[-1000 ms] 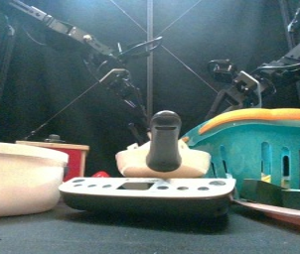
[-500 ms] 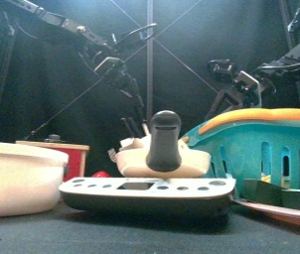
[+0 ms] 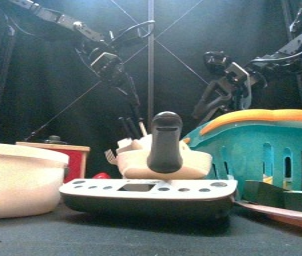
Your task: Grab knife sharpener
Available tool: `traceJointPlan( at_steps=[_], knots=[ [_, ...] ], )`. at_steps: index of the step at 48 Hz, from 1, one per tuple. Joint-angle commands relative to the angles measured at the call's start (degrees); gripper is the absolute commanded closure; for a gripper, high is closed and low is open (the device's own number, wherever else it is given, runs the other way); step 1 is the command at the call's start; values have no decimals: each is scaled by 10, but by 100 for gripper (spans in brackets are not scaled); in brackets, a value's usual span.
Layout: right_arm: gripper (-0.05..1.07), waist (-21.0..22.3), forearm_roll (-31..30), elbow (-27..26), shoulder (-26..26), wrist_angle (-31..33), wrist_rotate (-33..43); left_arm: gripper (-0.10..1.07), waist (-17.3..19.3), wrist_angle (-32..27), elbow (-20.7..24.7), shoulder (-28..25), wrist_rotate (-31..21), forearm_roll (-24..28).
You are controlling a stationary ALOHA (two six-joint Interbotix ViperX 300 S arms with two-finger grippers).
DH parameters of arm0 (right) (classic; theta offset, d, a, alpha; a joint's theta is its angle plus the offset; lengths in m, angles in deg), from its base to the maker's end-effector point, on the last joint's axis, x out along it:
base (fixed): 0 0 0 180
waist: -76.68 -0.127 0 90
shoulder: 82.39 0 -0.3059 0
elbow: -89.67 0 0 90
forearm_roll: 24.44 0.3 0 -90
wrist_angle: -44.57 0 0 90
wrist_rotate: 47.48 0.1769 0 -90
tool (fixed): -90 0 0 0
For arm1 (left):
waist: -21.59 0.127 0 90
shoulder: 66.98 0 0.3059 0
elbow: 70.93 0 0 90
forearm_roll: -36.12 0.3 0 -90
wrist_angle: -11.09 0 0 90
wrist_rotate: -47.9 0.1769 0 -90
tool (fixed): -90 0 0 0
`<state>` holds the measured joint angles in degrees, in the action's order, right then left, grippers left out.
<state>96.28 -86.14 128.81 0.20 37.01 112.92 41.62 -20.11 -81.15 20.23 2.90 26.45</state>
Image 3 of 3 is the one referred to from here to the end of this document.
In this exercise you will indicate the beige toy knife block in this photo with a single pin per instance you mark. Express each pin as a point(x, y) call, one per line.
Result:
point(128, 145)

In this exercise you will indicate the thin metal frame pole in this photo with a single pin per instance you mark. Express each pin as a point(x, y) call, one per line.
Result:
point(151, 83)

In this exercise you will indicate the white toy pot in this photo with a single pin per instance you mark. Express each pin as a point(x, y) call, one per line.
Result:
point(20, 181)

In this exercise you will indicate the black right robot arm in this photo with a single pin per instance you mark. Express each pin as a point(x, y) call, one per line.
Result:
point(295, 50)

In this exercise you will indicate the pink plastic tray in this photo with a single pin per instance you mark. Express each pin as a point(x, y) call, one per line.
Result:
point(287, 215)

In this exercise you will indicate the red wooden toy stove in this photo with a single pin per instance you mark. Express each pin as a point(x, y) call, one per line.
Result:
point(75, 160)

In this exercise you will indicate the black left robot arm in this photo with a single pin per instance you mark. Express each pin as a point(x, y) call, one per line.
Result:
point(55, 16)

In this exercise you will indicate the dark frame post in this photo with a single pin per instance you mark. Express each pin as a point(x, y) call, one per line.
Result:
point(294, 20)

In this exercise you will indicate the white toy induction cooktop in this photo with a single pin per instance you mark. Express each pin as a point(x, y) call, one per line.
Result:
point(148, 200)

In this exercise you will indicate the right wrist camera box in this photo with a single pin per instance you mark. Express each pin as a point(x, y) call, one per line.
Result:
point(215, 61)

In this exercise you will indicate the teal basket orange rim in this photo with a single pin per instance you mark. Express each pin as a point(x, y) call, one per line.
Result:
point(255, 150)

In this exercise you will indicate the red toy tomato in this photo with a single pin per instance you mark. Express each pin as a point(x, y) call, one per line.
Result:
point(100, 175)

